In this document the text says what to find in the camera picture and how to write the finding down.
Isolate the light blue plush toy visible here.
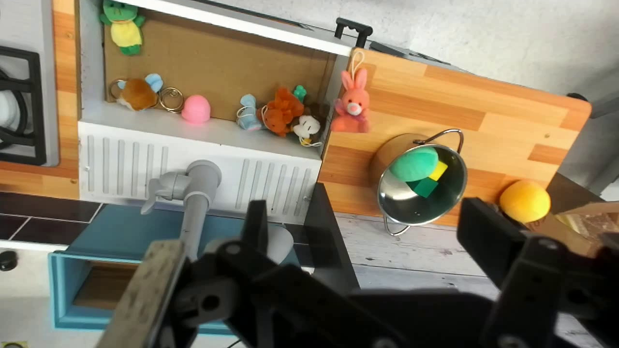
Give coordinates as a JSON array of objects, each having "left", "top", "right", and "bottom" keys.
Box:
[{"left": 232, "top": 92, "right": 263, "bottom": 133}]

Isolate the brown plush toy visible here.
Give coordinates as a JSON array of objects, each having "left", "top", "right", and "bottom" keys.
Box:
[{"left": 107, "top": 71, "right": 186, "bottom": 114}]

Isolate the pink bunny doll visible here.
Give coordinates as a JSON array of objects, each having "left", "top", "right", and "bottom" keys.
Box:
[{"left": 331, "top": 65, "right": 374, "bottom": 135}]

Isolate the grey toy faucet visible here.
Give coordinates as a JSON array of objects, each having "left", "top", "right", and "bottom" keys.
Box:
[{"left": 139, "top": 158, "right": 225, "bottom": 261}]

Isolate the black burner stove top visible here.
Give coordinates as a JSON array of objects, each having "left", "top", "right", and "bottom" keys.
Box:
[{"left": 0, "top": 0, "right": 64, "bottom": 170}]

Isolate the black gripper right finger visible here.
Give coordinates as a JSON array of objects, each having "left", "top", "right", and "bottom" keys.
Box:
[{"left": 457, "top": 195, "right": 571, "bottom": 348}]

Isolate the yellow lemon toy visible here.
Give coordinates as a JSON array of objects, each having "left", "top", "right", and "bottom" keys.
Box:
[{"left": 497, "top": 177, "right": 553, "bottom": 226}]

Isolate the blue storage bin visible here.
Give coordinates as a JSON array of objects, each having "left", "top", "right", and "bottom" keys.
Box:
[{"left": 49, "top": 201, "right": 325, "bottom": 336}]

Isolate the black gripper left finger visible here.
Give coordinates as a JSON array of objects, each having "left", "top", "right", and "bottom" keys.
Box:
[{"left": 217, "top": 199, "right": 337, "bottom": 324}]

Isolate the grey wood backdrop panel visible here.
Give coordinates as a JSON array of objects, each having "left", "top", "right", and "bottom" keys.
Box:
[{"left": 302, "top": 181, "right": 511, "bottom": 305}]

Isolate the orange plush toy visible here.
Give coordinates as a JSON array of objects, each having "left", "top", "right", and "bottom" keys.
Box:
[{"left": 259, "top": 83, "right": 310, "bottom": 139}]

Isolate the green yellow turtle plush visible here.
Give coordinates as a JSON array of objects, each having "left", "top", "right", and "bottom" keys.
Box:
[{"left": 99, "top": 0, "right": 147, "bottom": 58}]

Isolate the white plush toy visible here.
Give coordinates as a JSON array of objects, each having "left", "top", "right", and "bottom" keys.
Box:
[{"left": 290, "top": 114, "right": 323, "bottom": 148}]

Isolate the pink ball toy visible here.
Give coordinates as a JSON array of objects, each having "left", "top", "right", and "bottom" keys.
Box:
[{"left": 180, "top": 92, "right": 213, "bottom": 125}]

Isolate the white sink basin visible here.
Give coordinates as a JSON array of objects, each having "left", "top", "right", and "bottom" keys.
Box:
[{"left": 76, "top": 0, "right": 354, "bottom": 224}]

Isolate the green yellow sponge toy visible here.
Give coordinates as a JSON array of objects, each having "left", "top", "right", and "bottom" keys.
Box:
[{"left": 389, "top": 145, "right": 451, "bottom": 201}]

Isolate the silver metal pot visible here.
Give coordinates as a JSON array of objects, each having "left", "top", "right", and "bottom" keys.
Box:
[{"left": 370, "top": 125, "right": 472, "bottom": 239}]

